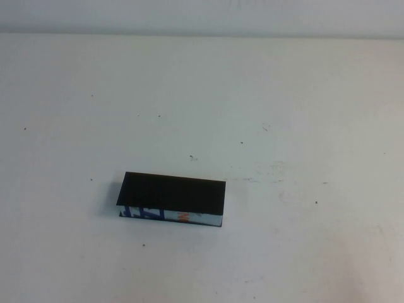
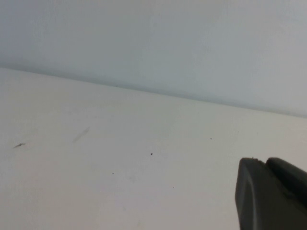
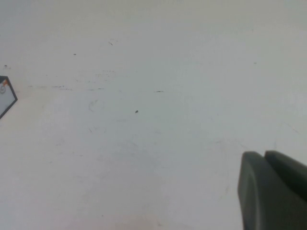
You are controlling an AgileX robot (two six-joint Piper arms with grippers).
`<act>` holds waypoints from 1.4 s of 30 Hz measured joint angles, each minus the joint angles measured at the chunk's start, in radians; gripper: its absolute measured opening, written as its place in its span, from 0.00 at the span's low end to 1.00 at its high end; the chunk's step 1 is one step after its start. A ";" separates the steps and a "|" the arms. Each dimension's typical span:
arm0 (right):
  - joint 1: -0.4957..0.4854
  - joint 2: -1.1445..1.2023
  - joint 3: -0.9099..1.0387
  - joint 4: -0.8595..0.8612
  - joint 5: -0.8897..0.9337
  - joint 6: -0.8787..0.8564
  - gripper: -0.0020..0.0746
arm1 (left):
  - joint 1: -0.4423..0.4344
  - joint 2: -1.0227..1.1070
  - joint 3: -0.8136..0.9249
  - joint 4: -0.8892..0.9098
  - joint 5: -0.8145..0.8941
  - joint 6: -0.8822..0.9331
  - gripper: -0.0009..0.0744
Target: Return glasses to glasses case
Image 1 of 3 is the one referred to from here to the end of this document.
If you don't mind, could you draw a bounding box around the black glasses case printed side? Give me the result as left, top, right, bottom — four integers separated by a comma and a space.
118, 171, 227, 228

